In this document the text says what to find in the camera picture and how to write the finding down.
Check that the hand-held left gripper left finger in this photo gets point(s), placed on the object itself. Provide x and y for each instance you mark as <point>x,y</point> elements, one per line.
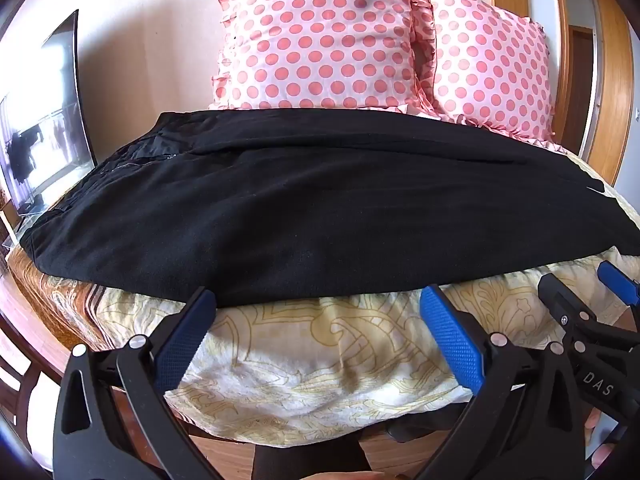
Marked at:
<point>185,335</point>

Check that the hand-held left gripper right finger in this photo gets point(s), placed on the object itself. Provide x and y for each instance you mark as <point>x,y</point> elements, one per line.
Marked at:
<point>452,340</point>

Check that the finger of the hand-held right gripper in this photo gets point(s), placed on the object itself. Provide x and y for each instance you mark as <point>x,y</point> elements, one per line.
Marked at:
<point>555,295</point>
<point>615,277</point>

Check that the black pants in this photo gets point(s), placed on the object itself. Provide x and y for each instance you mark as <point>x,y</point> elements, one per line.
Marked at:
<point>320,210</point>

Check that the person's right hand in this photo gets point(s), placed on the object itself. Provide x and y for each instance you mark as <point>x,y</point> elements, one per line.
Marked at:
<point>595,422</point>

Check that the yellow patterned bedsheet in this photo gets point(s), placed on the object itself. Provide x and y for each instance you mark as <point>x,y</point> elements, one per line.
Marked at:
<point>325,360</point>

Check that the dark wooden chair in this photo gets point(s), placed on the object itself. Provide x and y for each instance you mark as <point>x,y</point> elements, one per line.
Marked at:
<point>20,385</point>

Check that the pink polka dot pillow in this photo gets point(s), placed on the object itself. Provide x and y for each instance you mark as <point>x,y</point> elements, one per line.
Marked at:
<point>320,35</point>
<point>490,70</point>

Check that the flat screen television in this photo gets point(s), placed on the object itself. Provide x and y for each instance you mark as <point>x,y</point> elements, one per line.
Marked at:
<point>50,135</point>

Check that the wooden door frame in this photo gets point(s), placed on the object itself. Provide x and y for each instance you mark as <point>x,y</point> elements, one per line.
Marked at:
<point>612,85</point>

